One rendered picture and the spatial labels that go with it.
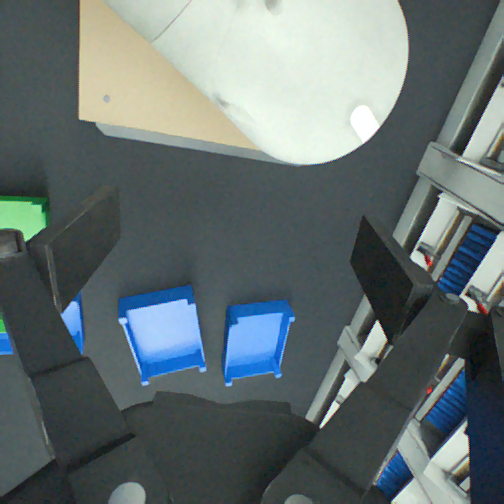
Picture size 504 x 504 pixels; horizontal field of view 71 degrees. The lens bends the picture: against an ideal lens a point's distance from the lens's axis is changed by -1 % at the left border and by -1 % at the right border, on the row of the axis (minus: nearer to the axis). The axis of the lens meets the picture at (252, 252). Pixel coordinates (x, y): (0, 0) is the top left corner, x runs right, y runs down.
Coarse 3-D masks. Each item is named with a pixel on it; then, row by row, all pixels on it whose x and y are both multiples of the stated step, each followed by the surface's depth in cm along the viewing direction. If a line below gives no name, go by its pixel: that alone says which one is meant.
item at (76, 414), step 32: (0, 256) 12; (0, 288) 10; (32, 288) 11; (32, 320) 9; (32, 352) 8; (64, 352) 8; (32, 384) 7; (64, 384) 7; (96, 384) 7; (64, 416) 6; (96, 416) 7; (64, 448) 6; (96, 448) 6; (128, 448) 6; (64, 480) 6; (96, 480) 5; (128, 480) 5; (160, 480) 5
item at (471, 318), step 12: (432, 288) 14; (468, 312) 13; (468, 324) 12; (480, 324) 12; (456, 336) 12; (468, 336) 12; (480, 336) 12; (456, 348) 13; (468, 348) 13; (480, 348) 12; (468, 360) 13; (480, 360) 13
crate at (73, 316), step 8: (80, 296) 93; (72, 304) 86; (80, 304) 93; (64, 312) 96; (72, 312) 97; (80, 312) 93; (64, 320) 98; (72, 320) 98; (80, 320) 93; (72, 328) 100; (80, 328) 94; (0, 336) 95; (72, 336) 101; (80, 336) 96; (0, 344) 94; (8, 344) 95; (80, 344) 98; (0, 352) 92; (8, 352) 93
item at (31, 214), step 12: (0, 204) 75; (12, 204) 76; (24, 204) 77; (36, 204) 71; (48, 204) 77; (0, 216) 76; (12, 216) 77; (24, 216) 77; (36, 216) 78; (48, 216) 78; (0, 228) 77; (24, 228) 78; (36, 228) 79; (0, 324) 81
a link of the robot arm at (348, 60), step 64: (192, 0) 18; (256, 0) 18; (320, 0) 19; (384, 0) 21; (192, 64) 22; (256, 64) 21; (320, 64) 21; (384, 64) 23; (256, 128) 24; (320, 128) 24
